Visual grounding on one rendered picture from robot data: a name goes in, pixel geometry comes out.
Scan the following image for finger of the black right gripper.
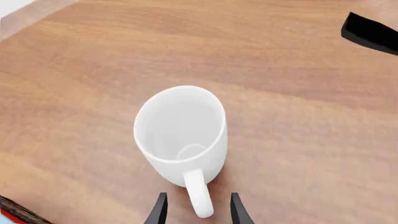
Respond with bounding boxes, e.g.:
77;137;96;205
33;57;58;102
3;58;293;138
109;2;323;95
341;11;398;57

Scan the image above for white mug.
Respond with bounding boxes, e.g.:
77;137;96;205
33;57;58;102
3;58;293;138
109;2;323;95
133;85;228;219

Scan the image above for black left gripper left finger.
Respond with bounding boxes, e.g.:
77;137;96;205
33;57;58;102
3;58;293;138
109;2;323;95
143;192;169;224

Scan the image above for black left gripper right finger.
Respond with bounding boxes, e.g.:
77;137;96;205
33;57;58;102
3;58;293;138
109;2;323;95
230;192;256;224

